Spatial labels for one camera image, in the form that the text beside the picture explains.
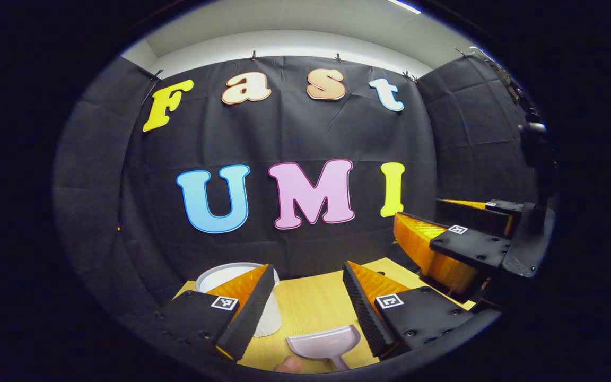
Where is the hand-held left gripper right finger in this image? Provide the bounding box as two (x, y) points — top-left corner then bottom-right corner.
(343, 260), (475, 358)

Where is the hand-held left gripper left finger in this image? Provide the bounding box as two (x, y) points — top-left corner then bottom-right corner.
(154, 264), (280, 361)

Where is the white ribbed garbage bin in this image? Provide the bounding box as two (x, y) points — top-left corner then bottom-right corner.
(195, 262), (283, 338)

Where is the small pale pink dustpan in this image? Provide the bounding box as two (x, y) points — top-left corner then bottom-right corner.
(286, 325), (362, 371)

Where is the wooden desktop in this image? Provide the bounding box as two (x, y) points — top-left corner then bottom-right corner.
(173, 257), (478, 372)

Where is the row of black cloth clips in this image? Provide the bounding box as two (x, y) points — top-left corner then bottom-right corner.
(149, 48), (470, 83)

